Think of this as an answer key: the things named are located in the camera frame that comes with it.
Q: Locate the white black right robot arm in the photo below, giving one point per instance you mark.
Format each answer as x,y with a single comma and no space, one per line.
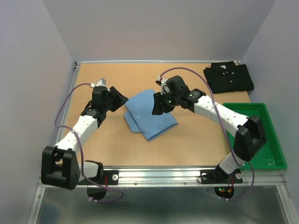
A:
249,132

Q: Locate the light blue long sleeve shirt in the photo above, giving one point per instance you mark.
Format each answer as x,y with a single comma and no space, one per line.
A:
140,119

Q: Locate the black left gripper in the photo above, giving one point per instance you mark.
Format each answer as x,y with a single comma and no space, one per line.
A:
120,100

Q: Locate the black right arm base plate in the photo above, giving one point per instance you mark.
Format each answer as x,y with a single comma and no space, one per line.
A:
213,176

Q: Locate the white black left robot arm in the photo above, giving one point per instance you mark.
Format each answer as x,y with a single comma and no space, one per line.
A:
60,166

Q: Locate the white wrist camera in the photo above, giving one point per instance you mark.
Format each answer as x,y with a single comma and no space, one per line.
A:
101,82
163,85

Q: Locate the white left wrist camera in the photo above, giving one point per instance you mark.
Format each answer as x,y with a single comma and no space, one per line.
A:
101,82

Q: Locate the folded black shirt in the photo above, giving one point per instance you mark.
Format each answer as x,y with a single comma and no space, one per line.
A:
228,77

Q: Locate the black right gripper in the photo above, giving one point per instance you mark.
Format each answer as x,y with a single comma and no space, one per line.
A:
159,108

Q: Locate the aluminium table frame rail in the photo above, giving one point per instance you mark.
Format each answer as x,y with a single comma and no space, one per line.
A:
158,180

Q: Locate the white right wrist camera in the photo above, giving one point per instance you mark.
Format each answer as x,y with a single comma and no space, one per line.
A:
163,85

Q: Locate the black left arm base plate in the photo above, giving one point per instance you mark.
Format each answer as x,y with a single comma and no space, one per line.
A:
110,177

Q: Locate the green plastic tray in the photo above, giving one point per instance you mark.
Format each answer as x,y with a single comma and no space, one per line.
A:
270,156

